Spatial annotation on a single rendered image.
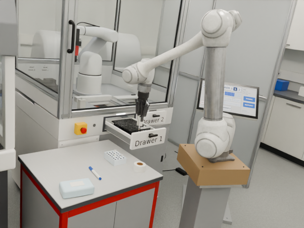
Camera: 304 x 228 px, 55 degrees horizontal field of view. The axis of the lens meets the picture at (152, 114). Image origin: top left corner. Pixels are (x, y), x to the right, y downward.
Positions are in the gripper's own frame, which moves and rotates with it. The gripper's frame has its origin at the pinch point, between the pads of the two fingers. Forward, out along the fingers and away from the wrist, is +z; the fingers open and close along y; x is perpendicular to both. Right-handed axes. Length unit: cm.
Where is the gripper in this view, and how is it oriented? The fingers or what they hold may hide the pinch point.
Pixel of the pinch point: (140, 121)
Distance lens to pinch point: 194.1
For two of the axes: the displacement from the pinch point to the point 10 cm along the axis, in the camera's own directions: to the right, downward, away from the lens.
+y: -6.5, -3.0, 7.0
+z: -1.3, 9.5, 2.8
